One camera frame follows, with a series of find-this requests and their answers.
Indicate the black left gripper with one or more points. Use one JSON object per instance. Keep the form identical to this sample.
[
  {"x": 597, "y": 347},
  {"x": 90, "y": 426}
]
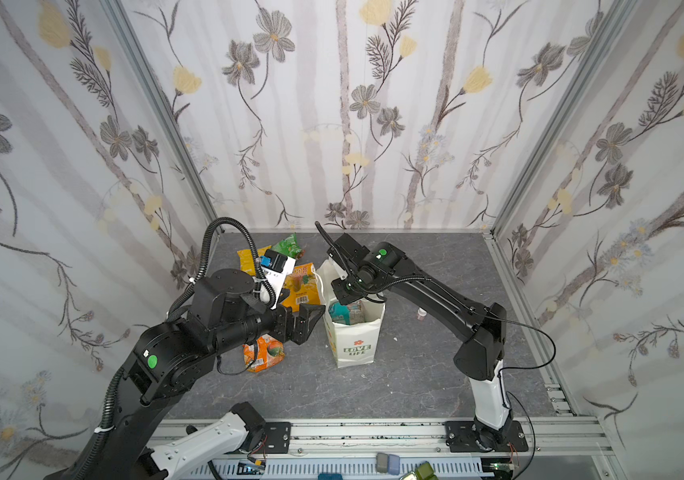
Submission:
[{"x": 292, "y": 321}]

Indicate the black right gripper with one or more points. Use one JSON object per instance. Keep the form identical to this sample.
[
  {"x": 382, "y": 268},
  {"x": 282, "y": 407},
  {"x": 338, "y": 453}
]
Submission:
[{"x": 345, "y": 288}]

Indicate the teal mint candy bag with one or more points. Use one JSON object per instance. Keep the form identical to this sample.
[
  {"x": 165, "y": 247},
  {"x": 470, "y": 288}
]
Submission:
[{"x": 351, "y": 314}]

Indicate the orange snack pack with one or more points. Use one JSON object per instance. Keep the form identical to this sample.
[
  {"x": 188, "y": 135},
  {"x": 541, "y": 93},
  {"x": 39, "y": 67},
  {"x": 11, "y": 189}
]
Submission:
[{"x": 303, "y": 287}]

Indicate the orange Fox's candy bag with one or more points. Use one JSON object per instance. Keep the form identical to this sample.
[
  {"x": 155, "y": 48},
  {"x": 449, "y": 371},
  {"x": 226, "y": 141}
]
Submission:
[{"x": 265, "y": 353}]

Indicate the white paper shopping bag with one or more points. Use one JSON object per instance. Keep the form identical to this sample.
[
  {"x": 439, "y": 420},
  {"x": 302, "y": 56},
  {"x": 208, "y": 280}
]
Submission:
[{"x": 350, "y": 345}]

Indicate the green snack bag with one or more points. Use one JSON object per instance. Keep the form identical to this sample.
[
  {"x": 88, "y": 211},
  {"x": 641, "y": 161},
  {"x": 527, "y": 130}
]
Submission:
[{"x": 290, "y": 247}]

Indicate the yellow chip bag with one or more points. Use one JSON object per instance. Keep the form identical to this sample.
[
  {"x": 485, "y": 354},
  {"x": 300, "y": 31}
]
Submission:
[{"x": 248, "y": 262}]

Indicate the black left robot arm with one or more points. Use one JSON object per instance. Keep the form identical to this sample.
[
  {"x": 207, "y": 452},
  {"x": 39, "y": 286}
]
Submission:
[{"x": 218, "y": 312}]

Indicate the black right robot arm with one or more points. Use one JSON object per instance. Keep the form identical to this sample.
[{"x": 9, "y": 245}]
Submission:
[{"x": 482, "y": 329}]

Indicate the green yellow object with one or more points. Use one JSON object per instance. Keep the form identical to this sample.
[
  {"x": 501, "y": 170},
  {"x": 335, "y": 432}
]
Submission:
[{"x": 423, "y": 471}]

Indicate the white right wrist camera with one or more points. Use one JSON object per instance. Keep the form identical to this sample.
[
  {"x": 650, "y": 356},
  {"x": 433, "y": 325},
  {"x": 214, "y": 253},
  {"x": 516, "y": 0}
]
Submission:
[{"x": 339, "y": 269}]

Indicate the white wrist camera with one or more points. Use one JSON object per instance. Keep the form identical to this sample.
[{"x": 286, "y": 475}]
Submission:
[
  {"x": 276, "y": 267},
  {"x": 339, "y": 269}
]

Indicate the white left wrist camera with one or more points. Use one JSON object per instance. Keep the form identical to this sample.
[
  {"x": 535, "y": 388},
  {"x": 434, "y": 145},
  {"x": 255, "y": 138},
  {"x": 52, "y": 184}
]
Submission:
[{"x": 276, "y": 267}]

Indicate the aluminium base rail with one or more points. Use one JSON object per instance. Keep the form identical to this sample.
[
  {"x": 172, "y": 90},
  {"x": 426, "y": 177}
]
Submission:
[{"x": 541, "y": 448}]

